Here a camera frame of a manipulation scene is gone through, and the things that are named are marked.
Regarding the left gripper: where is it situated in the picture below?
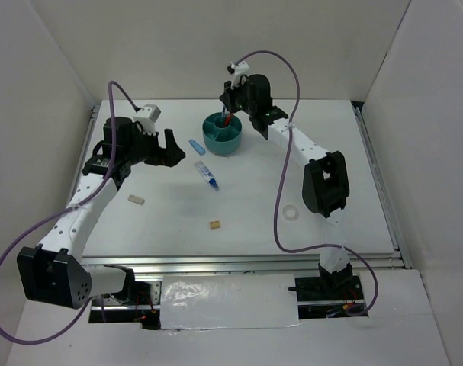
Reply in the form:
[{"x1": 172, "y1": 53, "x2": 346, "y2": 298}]
[{"x1": 124, "y1": 125, "x2": 185, "y2": 167}]

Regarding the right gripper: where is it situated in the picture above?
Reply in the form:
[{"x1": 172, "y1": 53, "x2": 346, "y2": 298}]
[{"x1": 220, "y1": 75, "x2": 256, "y2": 115}]

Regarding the blue eraser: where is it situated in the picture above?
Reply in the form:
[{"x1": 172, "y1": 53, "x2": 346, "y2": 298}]
[{"x1": 188, "y1": 139, "x2": 206, "y2": 156}]

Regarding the clear glue bottle blue cap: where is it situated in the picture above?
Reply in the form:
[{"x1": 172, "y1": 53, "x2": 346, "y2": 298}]
[{"x1": 195, "y1": 161, "x2": 220, "y2": 191}]

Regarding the blue clear pen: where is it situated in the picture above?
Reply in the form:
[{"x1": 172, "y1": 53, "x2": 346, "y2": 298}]
[{"x1": 221, "y1": 107, "x2": 227, "y2": 122}]

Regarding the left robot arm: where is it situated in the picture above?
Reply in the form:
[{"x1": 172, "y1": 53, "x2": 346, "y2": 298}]
[{"x1": 17, "y1": 117, "x2": 185, "y2": 309}]

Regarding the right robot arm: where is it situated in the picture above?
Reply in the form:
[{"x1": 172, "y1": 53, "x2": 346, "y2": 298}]
[{"x1": 219, "y1": 74, "x2": 353, "y2": 299}]

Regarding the teal round divided organizer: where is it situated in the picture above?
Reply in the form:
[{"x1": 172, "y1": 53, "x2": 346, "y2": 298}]
[{"x1": 202, "y1": 112, "x2": 243, "y2": 156}]

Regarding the white beige eraser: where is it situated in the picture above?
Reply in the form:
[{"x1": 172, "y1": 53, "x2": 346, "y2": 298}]
[{"x1": 128, "y1": 194, "x2": 145, "y2": 205}]

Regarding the small brown eraser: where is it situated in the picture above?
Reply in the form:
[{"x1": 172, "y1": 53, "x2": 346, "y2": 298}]
[{"x1": 209, "y1": 220, "x2": 221, "y2": 230}]

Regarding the clear tape roll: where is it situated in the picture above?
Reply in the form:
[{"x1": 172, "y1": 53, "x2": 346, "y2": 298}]
[{"x1": 282, "y1": 205, "x2": 299, "y2": 221}]

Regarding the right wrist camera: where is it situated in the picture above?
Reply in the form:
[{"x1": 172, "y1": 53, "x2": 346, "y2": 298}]
[{"x1": 227, "y1": 61, "x2": 249, "y2": 89}]

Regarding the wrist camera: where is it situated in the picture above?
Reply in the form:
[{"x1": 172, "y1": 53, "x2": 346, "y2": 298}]
[
  {"x1": 227, "y1": 61, "x2": 249, "y2": 89},
  {"x1": 133, "y1": 104, "x2": 161, "y2": 136}
]

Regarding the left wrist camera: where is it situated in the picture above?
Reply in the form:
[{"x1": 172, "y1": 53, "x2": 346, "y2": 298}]
[{"x1": 133, "y1": 104, "x2": 161, "y2": 136}]

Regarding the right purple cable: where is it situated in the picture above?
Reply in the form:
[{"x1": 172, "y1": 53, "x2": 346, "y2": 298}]
[{"x1": 236, "y1": 49, "x2": 379, "y2": 316}]

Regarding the purple cable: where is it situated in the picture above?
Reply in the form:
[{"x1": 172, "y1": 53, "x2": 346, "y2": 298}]
[
  {"x1": 236, "y1": 49, "x2": 379, "y2": 316},
  {"x1": 0, "y1": 80, "x2": 144, "y2": 343}
]

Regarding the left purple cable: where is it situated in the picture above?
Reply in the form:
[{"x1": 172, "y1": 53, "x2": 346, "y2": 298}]
[{"x1": 0, "y1": 80, "x2": 144, "y2": 343}]

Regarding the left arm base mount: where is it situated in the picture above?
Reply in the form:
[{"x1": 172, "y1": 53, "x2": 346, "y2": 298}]
[{"x1": 88, "y1": 281, "x2": 162, "y2": 330}]

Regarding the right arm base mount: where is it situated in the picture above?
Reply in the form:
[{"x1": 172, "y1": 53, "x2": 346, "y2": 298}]
[{"x1": 288, "y1": 274, "x2": 368, "y2": 319}]

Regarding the aluminium rail frame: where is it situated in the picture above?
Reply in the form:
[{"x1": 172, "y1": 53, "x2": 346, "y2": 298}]
[{"x1": 83, "y1": 100, "x2": 404, "y2": 273}]

